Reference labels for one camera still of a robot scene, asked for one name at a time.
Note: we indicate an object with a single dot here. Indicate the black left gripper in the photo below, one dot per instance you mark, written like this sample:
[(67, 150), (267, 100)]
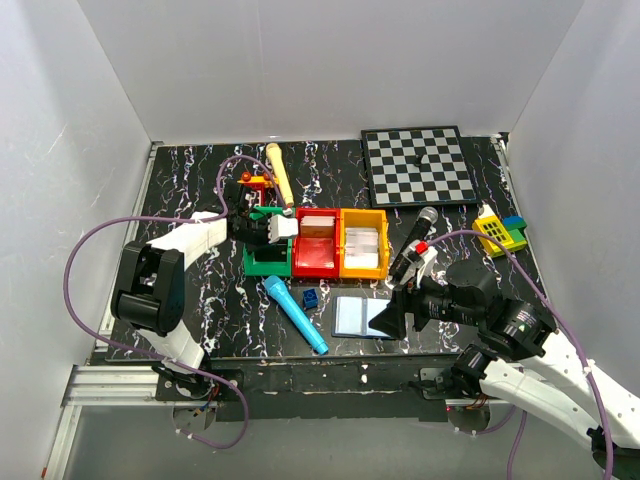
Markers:
[(255, 220)]

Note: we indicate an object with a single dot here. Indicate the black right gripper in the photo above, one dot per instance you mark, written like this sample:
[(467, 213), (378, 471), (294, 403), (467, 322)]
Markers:
[(407, 307)]

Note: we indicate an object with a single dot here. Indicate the navy blue card holder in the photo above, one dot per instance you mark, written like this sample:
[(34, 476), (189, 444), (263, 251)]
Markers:
[(353, 314)]

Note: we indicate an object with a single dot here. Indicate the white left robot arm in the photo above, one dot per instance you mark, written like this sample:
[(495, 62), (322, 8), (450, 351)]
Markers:
[(150, 287)]

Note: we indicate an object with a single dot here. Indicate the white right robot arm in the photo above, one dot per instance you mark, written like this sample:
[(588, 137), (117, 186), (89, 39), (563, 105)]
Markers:
[(522, 358)]

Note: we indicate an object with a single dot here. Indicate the black cards in green bin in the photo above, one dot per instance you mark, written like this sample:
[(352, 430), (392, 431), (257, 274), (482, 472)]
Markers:
[(275, 252)]

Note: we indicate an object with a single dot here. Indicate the white cards in yellow bin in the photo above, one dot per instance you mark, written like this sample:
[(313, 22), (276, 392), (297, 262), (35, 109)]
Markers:
[(361, 248)]

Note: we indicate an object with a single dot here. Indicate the cards in red bin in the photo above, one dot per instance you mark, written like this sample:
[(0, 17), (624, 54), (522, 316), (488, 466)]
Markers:
[(316, 242)]

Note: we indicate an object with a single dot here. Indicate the green plastic bin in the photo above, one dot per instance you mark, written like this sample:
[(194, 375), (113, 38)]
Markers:
[(253, 268)]

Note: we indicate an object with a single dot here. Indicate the red toy brick house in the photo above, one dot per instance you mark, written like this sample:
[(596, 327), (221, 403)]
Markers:
[(253, 188)]

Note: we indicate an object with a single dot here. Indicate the yellow plastic bin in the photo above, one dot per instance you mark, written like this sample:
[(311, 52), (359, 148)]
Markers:
[(373, 218)]

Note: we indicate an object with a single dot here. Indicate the red plastic bin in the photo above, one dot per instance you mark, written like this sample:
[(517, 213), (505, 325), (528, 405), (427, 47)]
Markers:
[(322, 273)]

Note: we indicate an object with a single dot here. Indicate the cream toy microphone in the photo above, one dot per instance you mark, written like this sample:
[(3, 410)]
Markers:
[(274, 155)]

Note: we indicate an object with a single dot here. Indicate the small blue toy brick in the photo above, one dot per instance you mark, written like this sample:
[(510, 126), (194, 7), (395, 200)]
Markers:
[(310, 299)]

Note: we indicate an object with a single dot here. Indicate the black toy microphone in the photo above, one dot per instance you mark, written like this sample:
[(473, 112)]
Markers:
[(425, 220)]

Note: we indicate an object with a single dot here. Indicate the light blue toy microphone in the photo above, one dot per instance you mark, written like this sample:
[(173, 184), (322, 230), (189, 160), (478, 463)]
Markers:
[(278, 291)]

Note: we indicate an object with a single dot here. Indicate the yellow green toy brick house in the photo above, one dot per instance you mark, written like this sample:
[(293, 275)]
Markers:
[(508, 231)]

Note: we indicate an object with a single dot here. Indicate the black grey chessboard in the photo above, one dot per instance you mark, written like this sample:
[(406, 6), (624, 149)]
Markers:
[(394, 180)]

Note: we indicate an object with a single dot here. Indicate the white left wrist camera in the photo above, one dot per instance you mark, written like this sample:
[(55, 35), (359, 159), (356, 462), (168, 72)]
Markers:
[(282, 226)]

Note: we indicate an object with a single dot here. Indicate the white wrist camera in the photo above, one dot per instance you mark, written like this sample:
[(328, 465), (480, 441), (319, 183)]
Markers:
[(282, 226), (420, 258)]

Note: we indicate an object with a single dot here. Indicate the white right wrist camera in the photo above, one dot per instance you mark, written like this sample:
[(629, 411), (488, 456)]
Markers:
[(420, 258)]

